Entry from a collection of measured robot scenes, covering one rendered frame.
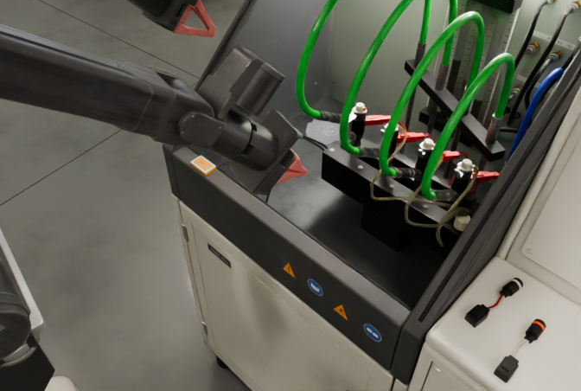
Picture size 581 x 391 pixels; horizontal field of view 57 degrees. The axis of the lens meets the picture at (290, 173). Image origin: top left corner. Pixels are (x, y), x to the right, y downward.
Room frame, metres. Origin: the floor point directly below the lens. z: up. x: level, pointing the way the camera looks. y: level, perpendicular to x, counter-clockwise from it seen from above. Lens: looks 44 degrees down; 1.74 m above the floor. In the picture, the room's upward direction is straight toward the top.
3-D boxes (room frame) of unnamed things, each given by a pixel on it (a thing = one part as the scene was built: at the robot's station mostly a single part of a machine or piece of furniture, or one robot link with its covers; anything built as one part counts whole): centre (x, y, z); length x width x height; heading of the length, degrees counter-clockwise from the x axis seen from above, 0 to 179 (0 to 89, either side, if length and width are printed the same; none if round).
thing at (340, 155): (0.78, -0.22, 0.91); 0.34 x 0.10 x 0.15; 46
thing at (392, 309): (0.69, 0.03, 0.87); 0.62 x 0.04 x 0.16; 46
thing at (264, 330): (0.68, 0.04, 0.45); 0.65 x 0.02 x 0.68; 46
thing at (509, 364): (0.40, -0.35, 0.99); 0.12 x 0.02 x 0.02; 135
